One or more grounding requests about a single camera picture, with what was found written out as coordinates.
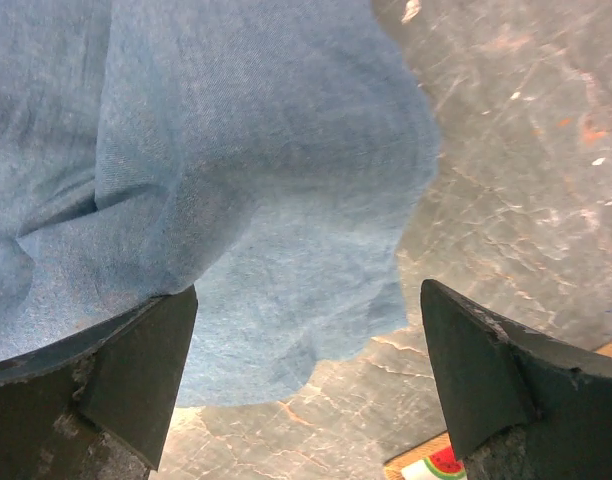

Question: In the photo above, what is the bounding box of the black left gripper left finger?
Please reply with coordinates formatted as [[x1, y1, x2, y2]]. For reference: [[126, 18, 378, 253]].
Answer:
[[0, 288, 198, 480]]

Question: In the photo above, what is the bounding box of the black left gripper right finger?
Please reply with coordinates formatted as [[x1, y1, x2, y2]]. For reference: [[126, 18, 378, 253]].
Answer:
[[420, 279, 612, 480]]

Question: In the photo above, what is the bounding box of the watermelon print canvas bag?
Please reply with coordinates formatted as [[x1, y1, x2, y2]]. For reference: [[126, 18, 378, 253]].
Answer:
[[384, 364, 612, 479]]

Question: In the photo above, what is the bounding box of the light blue cloth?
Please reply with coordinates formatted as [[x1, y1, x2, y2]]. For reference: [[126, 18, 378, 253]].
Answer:
[[0, 1, 439, 406]]

